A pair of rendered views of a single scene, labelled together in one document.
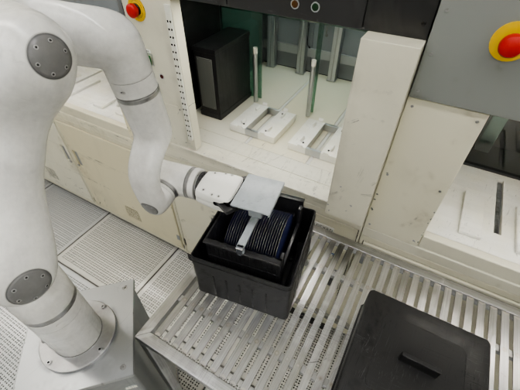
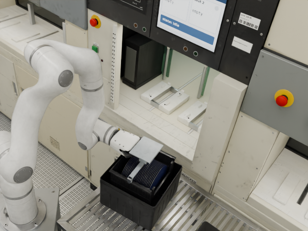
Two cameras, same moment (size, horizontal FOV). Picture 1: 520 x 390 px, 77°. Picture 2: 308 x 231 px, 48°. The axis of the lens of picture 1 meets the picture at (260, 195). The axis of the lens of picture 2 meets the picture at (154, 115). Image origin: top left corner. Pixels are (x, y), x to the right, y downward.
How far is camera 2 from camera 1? 65 cm
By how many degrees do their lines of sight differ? 5
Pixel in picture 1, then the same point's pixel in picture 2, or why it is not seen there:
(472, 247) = (277, 208)
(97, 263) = not seen: hidden behind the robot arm
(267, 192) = (151, 149)
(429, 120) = (250, 126)
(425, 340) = not seen: outside the picture
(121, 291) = (51, 193)
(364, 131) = (214, 124)
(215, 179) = (123, 136)
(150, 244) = (62, 170)
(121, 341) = (47, 222)
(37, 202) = (35, 134)
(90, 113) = not seen: hidden behind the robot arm
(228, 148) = (136, 112)
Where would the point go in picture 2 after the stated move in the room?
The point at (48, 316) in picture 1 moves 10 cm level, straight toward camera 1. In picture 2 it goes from (19, 194) to (33, 211)
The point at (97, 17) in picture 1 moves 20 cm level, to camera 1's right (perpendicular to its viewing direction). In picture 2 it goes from (84, 54) to (139, 64)
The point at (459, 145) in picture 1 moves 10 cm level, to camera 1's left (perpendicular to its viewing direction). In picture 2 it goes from (265, 143) to (240, 139)
